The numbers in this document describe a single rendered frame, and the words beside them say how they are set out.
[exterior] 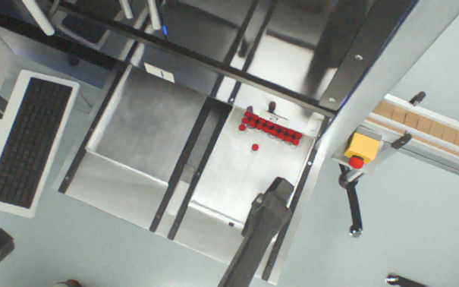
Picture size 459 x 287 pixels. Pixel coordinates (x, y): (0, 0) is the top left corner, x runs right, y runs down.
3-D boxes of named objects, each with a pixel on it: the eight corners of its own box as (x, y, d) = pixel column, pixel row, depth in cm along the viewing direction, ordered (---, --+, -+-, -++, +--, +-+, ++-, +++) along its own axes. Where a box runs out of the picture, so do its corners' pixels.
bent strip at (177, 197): (186, 167, 148) (184, 163, 142) (195, 171, 147) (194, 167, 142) (165, 212, 144) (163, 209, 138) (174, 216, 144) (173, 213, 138)
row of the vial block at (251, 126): (242, 120, 151) (243, 115, 147) (298, 143, 150) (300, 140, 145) (239, 127, 151) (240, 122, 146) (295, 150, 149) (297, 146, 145)
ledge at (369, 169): (346, 118, 154) (347, 116, 152) (386, 134, 153) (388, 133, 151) (331, 159, 151) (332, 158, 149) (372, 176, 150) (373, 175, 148)
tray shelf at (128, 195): (124, 50, 159) (123, 47, 157) (333, 134, 153) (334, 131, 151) (52, 189, 147) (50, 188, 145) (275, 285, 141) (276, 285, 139)
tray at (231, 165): (236, 101, 153) (237, 97, 150) (316, 134, 151) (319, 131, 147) (189, 204, 145) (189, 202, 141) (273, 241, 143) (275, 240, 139)
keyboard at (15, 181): (32, 77, 162) (29, 74, 160) (73, 87, 161) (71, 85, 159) (-15, 197, 152) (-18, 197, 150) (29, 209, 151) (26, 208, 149)
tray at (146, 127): (137, 53, 157) (135, 48, 153) (215, 83, 154) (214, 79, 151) (87, 151, 148) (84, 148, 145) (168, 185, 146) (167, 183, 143)
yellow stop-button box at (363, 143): (350, 133, 143) (357, 125, 136) (375, 142, 142) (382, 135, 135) (341, 156, 141) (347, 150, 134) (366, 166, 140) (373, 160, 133)
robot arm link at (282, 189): (254, 202, 116) (283, 225, 116) (282, 165, 120) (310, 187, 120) (241, 209, 127) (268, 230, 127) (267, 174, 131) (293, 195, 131)
